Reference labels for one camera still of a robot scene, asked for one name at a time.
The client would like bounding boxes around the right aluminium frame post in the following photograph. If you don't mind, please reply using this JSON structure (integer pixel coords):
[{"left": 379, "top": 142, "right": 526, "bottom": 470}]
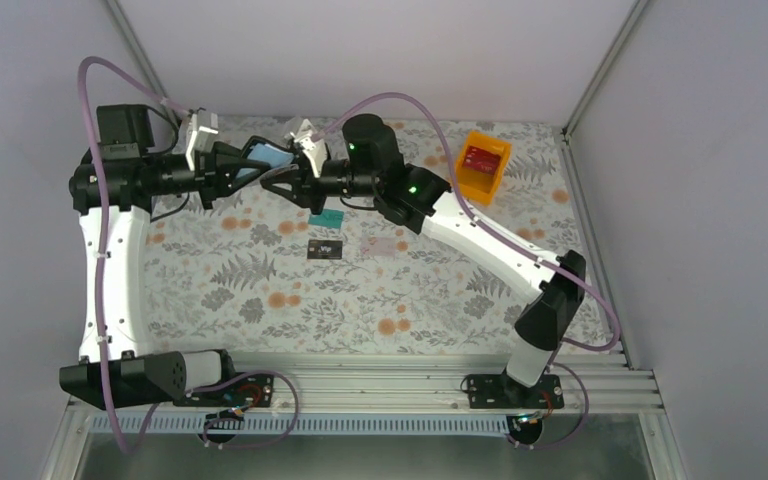
[{"left": 561, "top": 0, "right": 652, "bottom": 139}]

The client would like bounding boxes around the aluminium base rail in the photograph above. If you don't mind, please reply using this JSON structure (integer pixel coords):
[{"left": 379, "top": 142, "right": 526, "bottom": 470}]
[{"left": 69, "top": 351, "right": 665, "bottom": 415}]

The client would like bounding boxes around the red VIP card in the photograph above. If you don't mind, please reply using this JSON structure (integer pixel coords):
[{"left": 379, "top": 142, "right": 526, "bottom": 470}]
[{"left": 462, "top": 146, "right": 502, "bottom": 175}]

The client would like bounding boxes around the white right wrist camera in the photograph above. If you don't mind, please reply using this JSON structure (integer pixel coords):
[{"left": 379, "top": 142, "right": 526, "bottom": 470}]
[{"left": 283, "top": 117, "right": 329, "bottom": 178}]

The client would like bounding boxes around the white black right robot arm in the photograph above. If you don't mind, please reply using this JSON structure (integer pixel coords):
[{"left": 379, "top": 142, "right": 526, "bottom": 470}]
[{"left": 260, "top": 114, "right": 587, "bottom": 407}]

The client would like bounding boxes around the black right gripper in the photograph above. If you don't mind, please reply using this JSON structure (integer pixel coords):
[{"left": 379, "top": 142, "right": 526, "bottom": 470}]
[{"left": 261, "top": 152, "right": 380, "bottom": 213}]

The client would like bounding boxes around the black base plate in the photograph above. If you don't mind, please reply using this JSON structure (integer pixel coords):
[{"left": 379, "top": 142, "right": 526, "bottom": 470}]
[
  {"left": 173, "top": 373, "right": 275, "bottom": 409},
  {"left": 460, "top": 373, "right": 565, "bottom": 410}
]

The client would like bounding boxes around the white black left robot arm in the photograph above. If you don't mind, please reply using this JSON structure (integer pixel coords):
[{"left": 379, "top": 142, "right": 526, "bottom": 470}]
[{"left": 59, "top": 104, "right": 270, "bottom": 409}]

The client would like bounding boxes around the aluminium frame corner post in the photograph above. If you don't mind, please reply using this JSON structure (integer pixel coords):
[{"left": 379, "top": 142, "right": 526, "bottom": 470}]
[{"left": 101, "top": 0, "right": 167, "bottom": 97}]

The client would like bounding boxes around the teal magnetic stripe card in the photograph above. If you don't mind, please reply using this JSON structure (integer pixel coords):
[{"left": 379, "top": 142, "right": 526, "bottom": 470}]
[{"left": 308, "top": 209, "right": 345, "bottom": 230}]

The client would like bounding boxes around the perforated cable duct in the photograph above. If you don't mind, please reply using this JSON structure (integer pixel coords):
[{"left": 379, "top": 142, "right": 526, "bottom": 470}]
[{"left": 86, "top": 412, "right": 536, "bottom": 437}]

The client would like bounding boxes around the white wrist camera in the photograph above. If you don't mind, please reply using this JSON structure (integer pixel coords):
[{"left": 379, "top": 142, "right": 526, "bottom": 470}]
[
  {"left": 283, "top": 117, "right": 329, "bottom": 178},
  {"left": 184, "top": 108, "right": 219, "bottom": 172}
]

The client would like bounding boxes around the orange plastic bin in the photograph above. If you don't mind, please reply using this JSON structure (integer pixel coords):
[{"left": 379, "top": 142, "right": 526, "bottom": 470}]
[{"left": 455, "top": 131, "right": 513, "bottom": 205}]

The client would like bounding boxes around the floral table cover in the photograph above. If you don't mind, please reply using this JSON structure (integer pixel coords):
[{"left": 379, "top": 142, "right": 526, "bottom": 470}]
[{"left": 143, "top": 121, "right": 584, "bottom": 354}]

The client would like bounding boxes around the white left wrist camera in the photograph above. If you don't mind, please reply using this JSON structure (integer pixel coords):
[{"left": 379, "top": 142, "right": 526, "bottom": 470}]
[{"left": 184, "top": 108, "right": 219, "bottom": 172}]

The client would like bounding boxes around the pale pink floral card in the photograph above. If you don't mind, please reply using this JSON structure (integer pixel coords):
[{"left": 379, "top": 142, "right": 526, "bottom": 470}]
[{"left": 359, "top": 236, "right": 398, "bottom": 257}]

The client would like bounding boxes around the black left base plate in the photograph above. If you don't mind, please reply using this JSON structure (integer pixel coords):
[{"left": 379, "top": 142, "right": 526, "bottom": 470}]
[{"left": 173, "top": 373, "right": 275, "bottom": 409}]

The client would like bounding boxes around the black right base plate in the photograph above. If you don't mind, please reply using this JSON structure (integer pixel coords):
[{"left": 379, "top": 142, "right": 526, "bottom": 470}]
[{"left": 460, "top": 373, "right": 565, "bottom": 410}]

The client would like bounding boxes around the dark VIP credit card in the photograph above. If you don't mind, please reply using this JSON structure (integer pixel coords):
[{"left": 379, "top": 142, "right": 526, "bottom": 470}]
[{"left": 306, "top": 239, "right": 343, "bottom": 260}]

